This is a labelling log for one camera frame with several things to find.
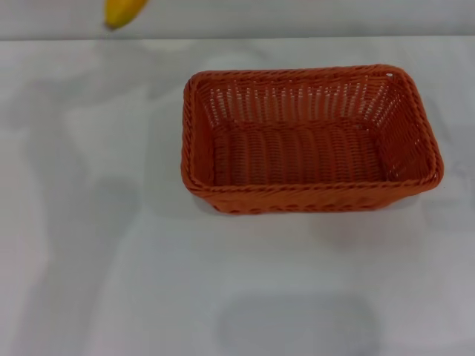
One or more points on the orange woven plastic basket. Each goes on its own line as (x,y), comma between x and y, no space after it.
(308,155)

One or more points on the yellow banana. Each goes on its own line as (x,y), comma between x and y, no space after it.
(122,13)

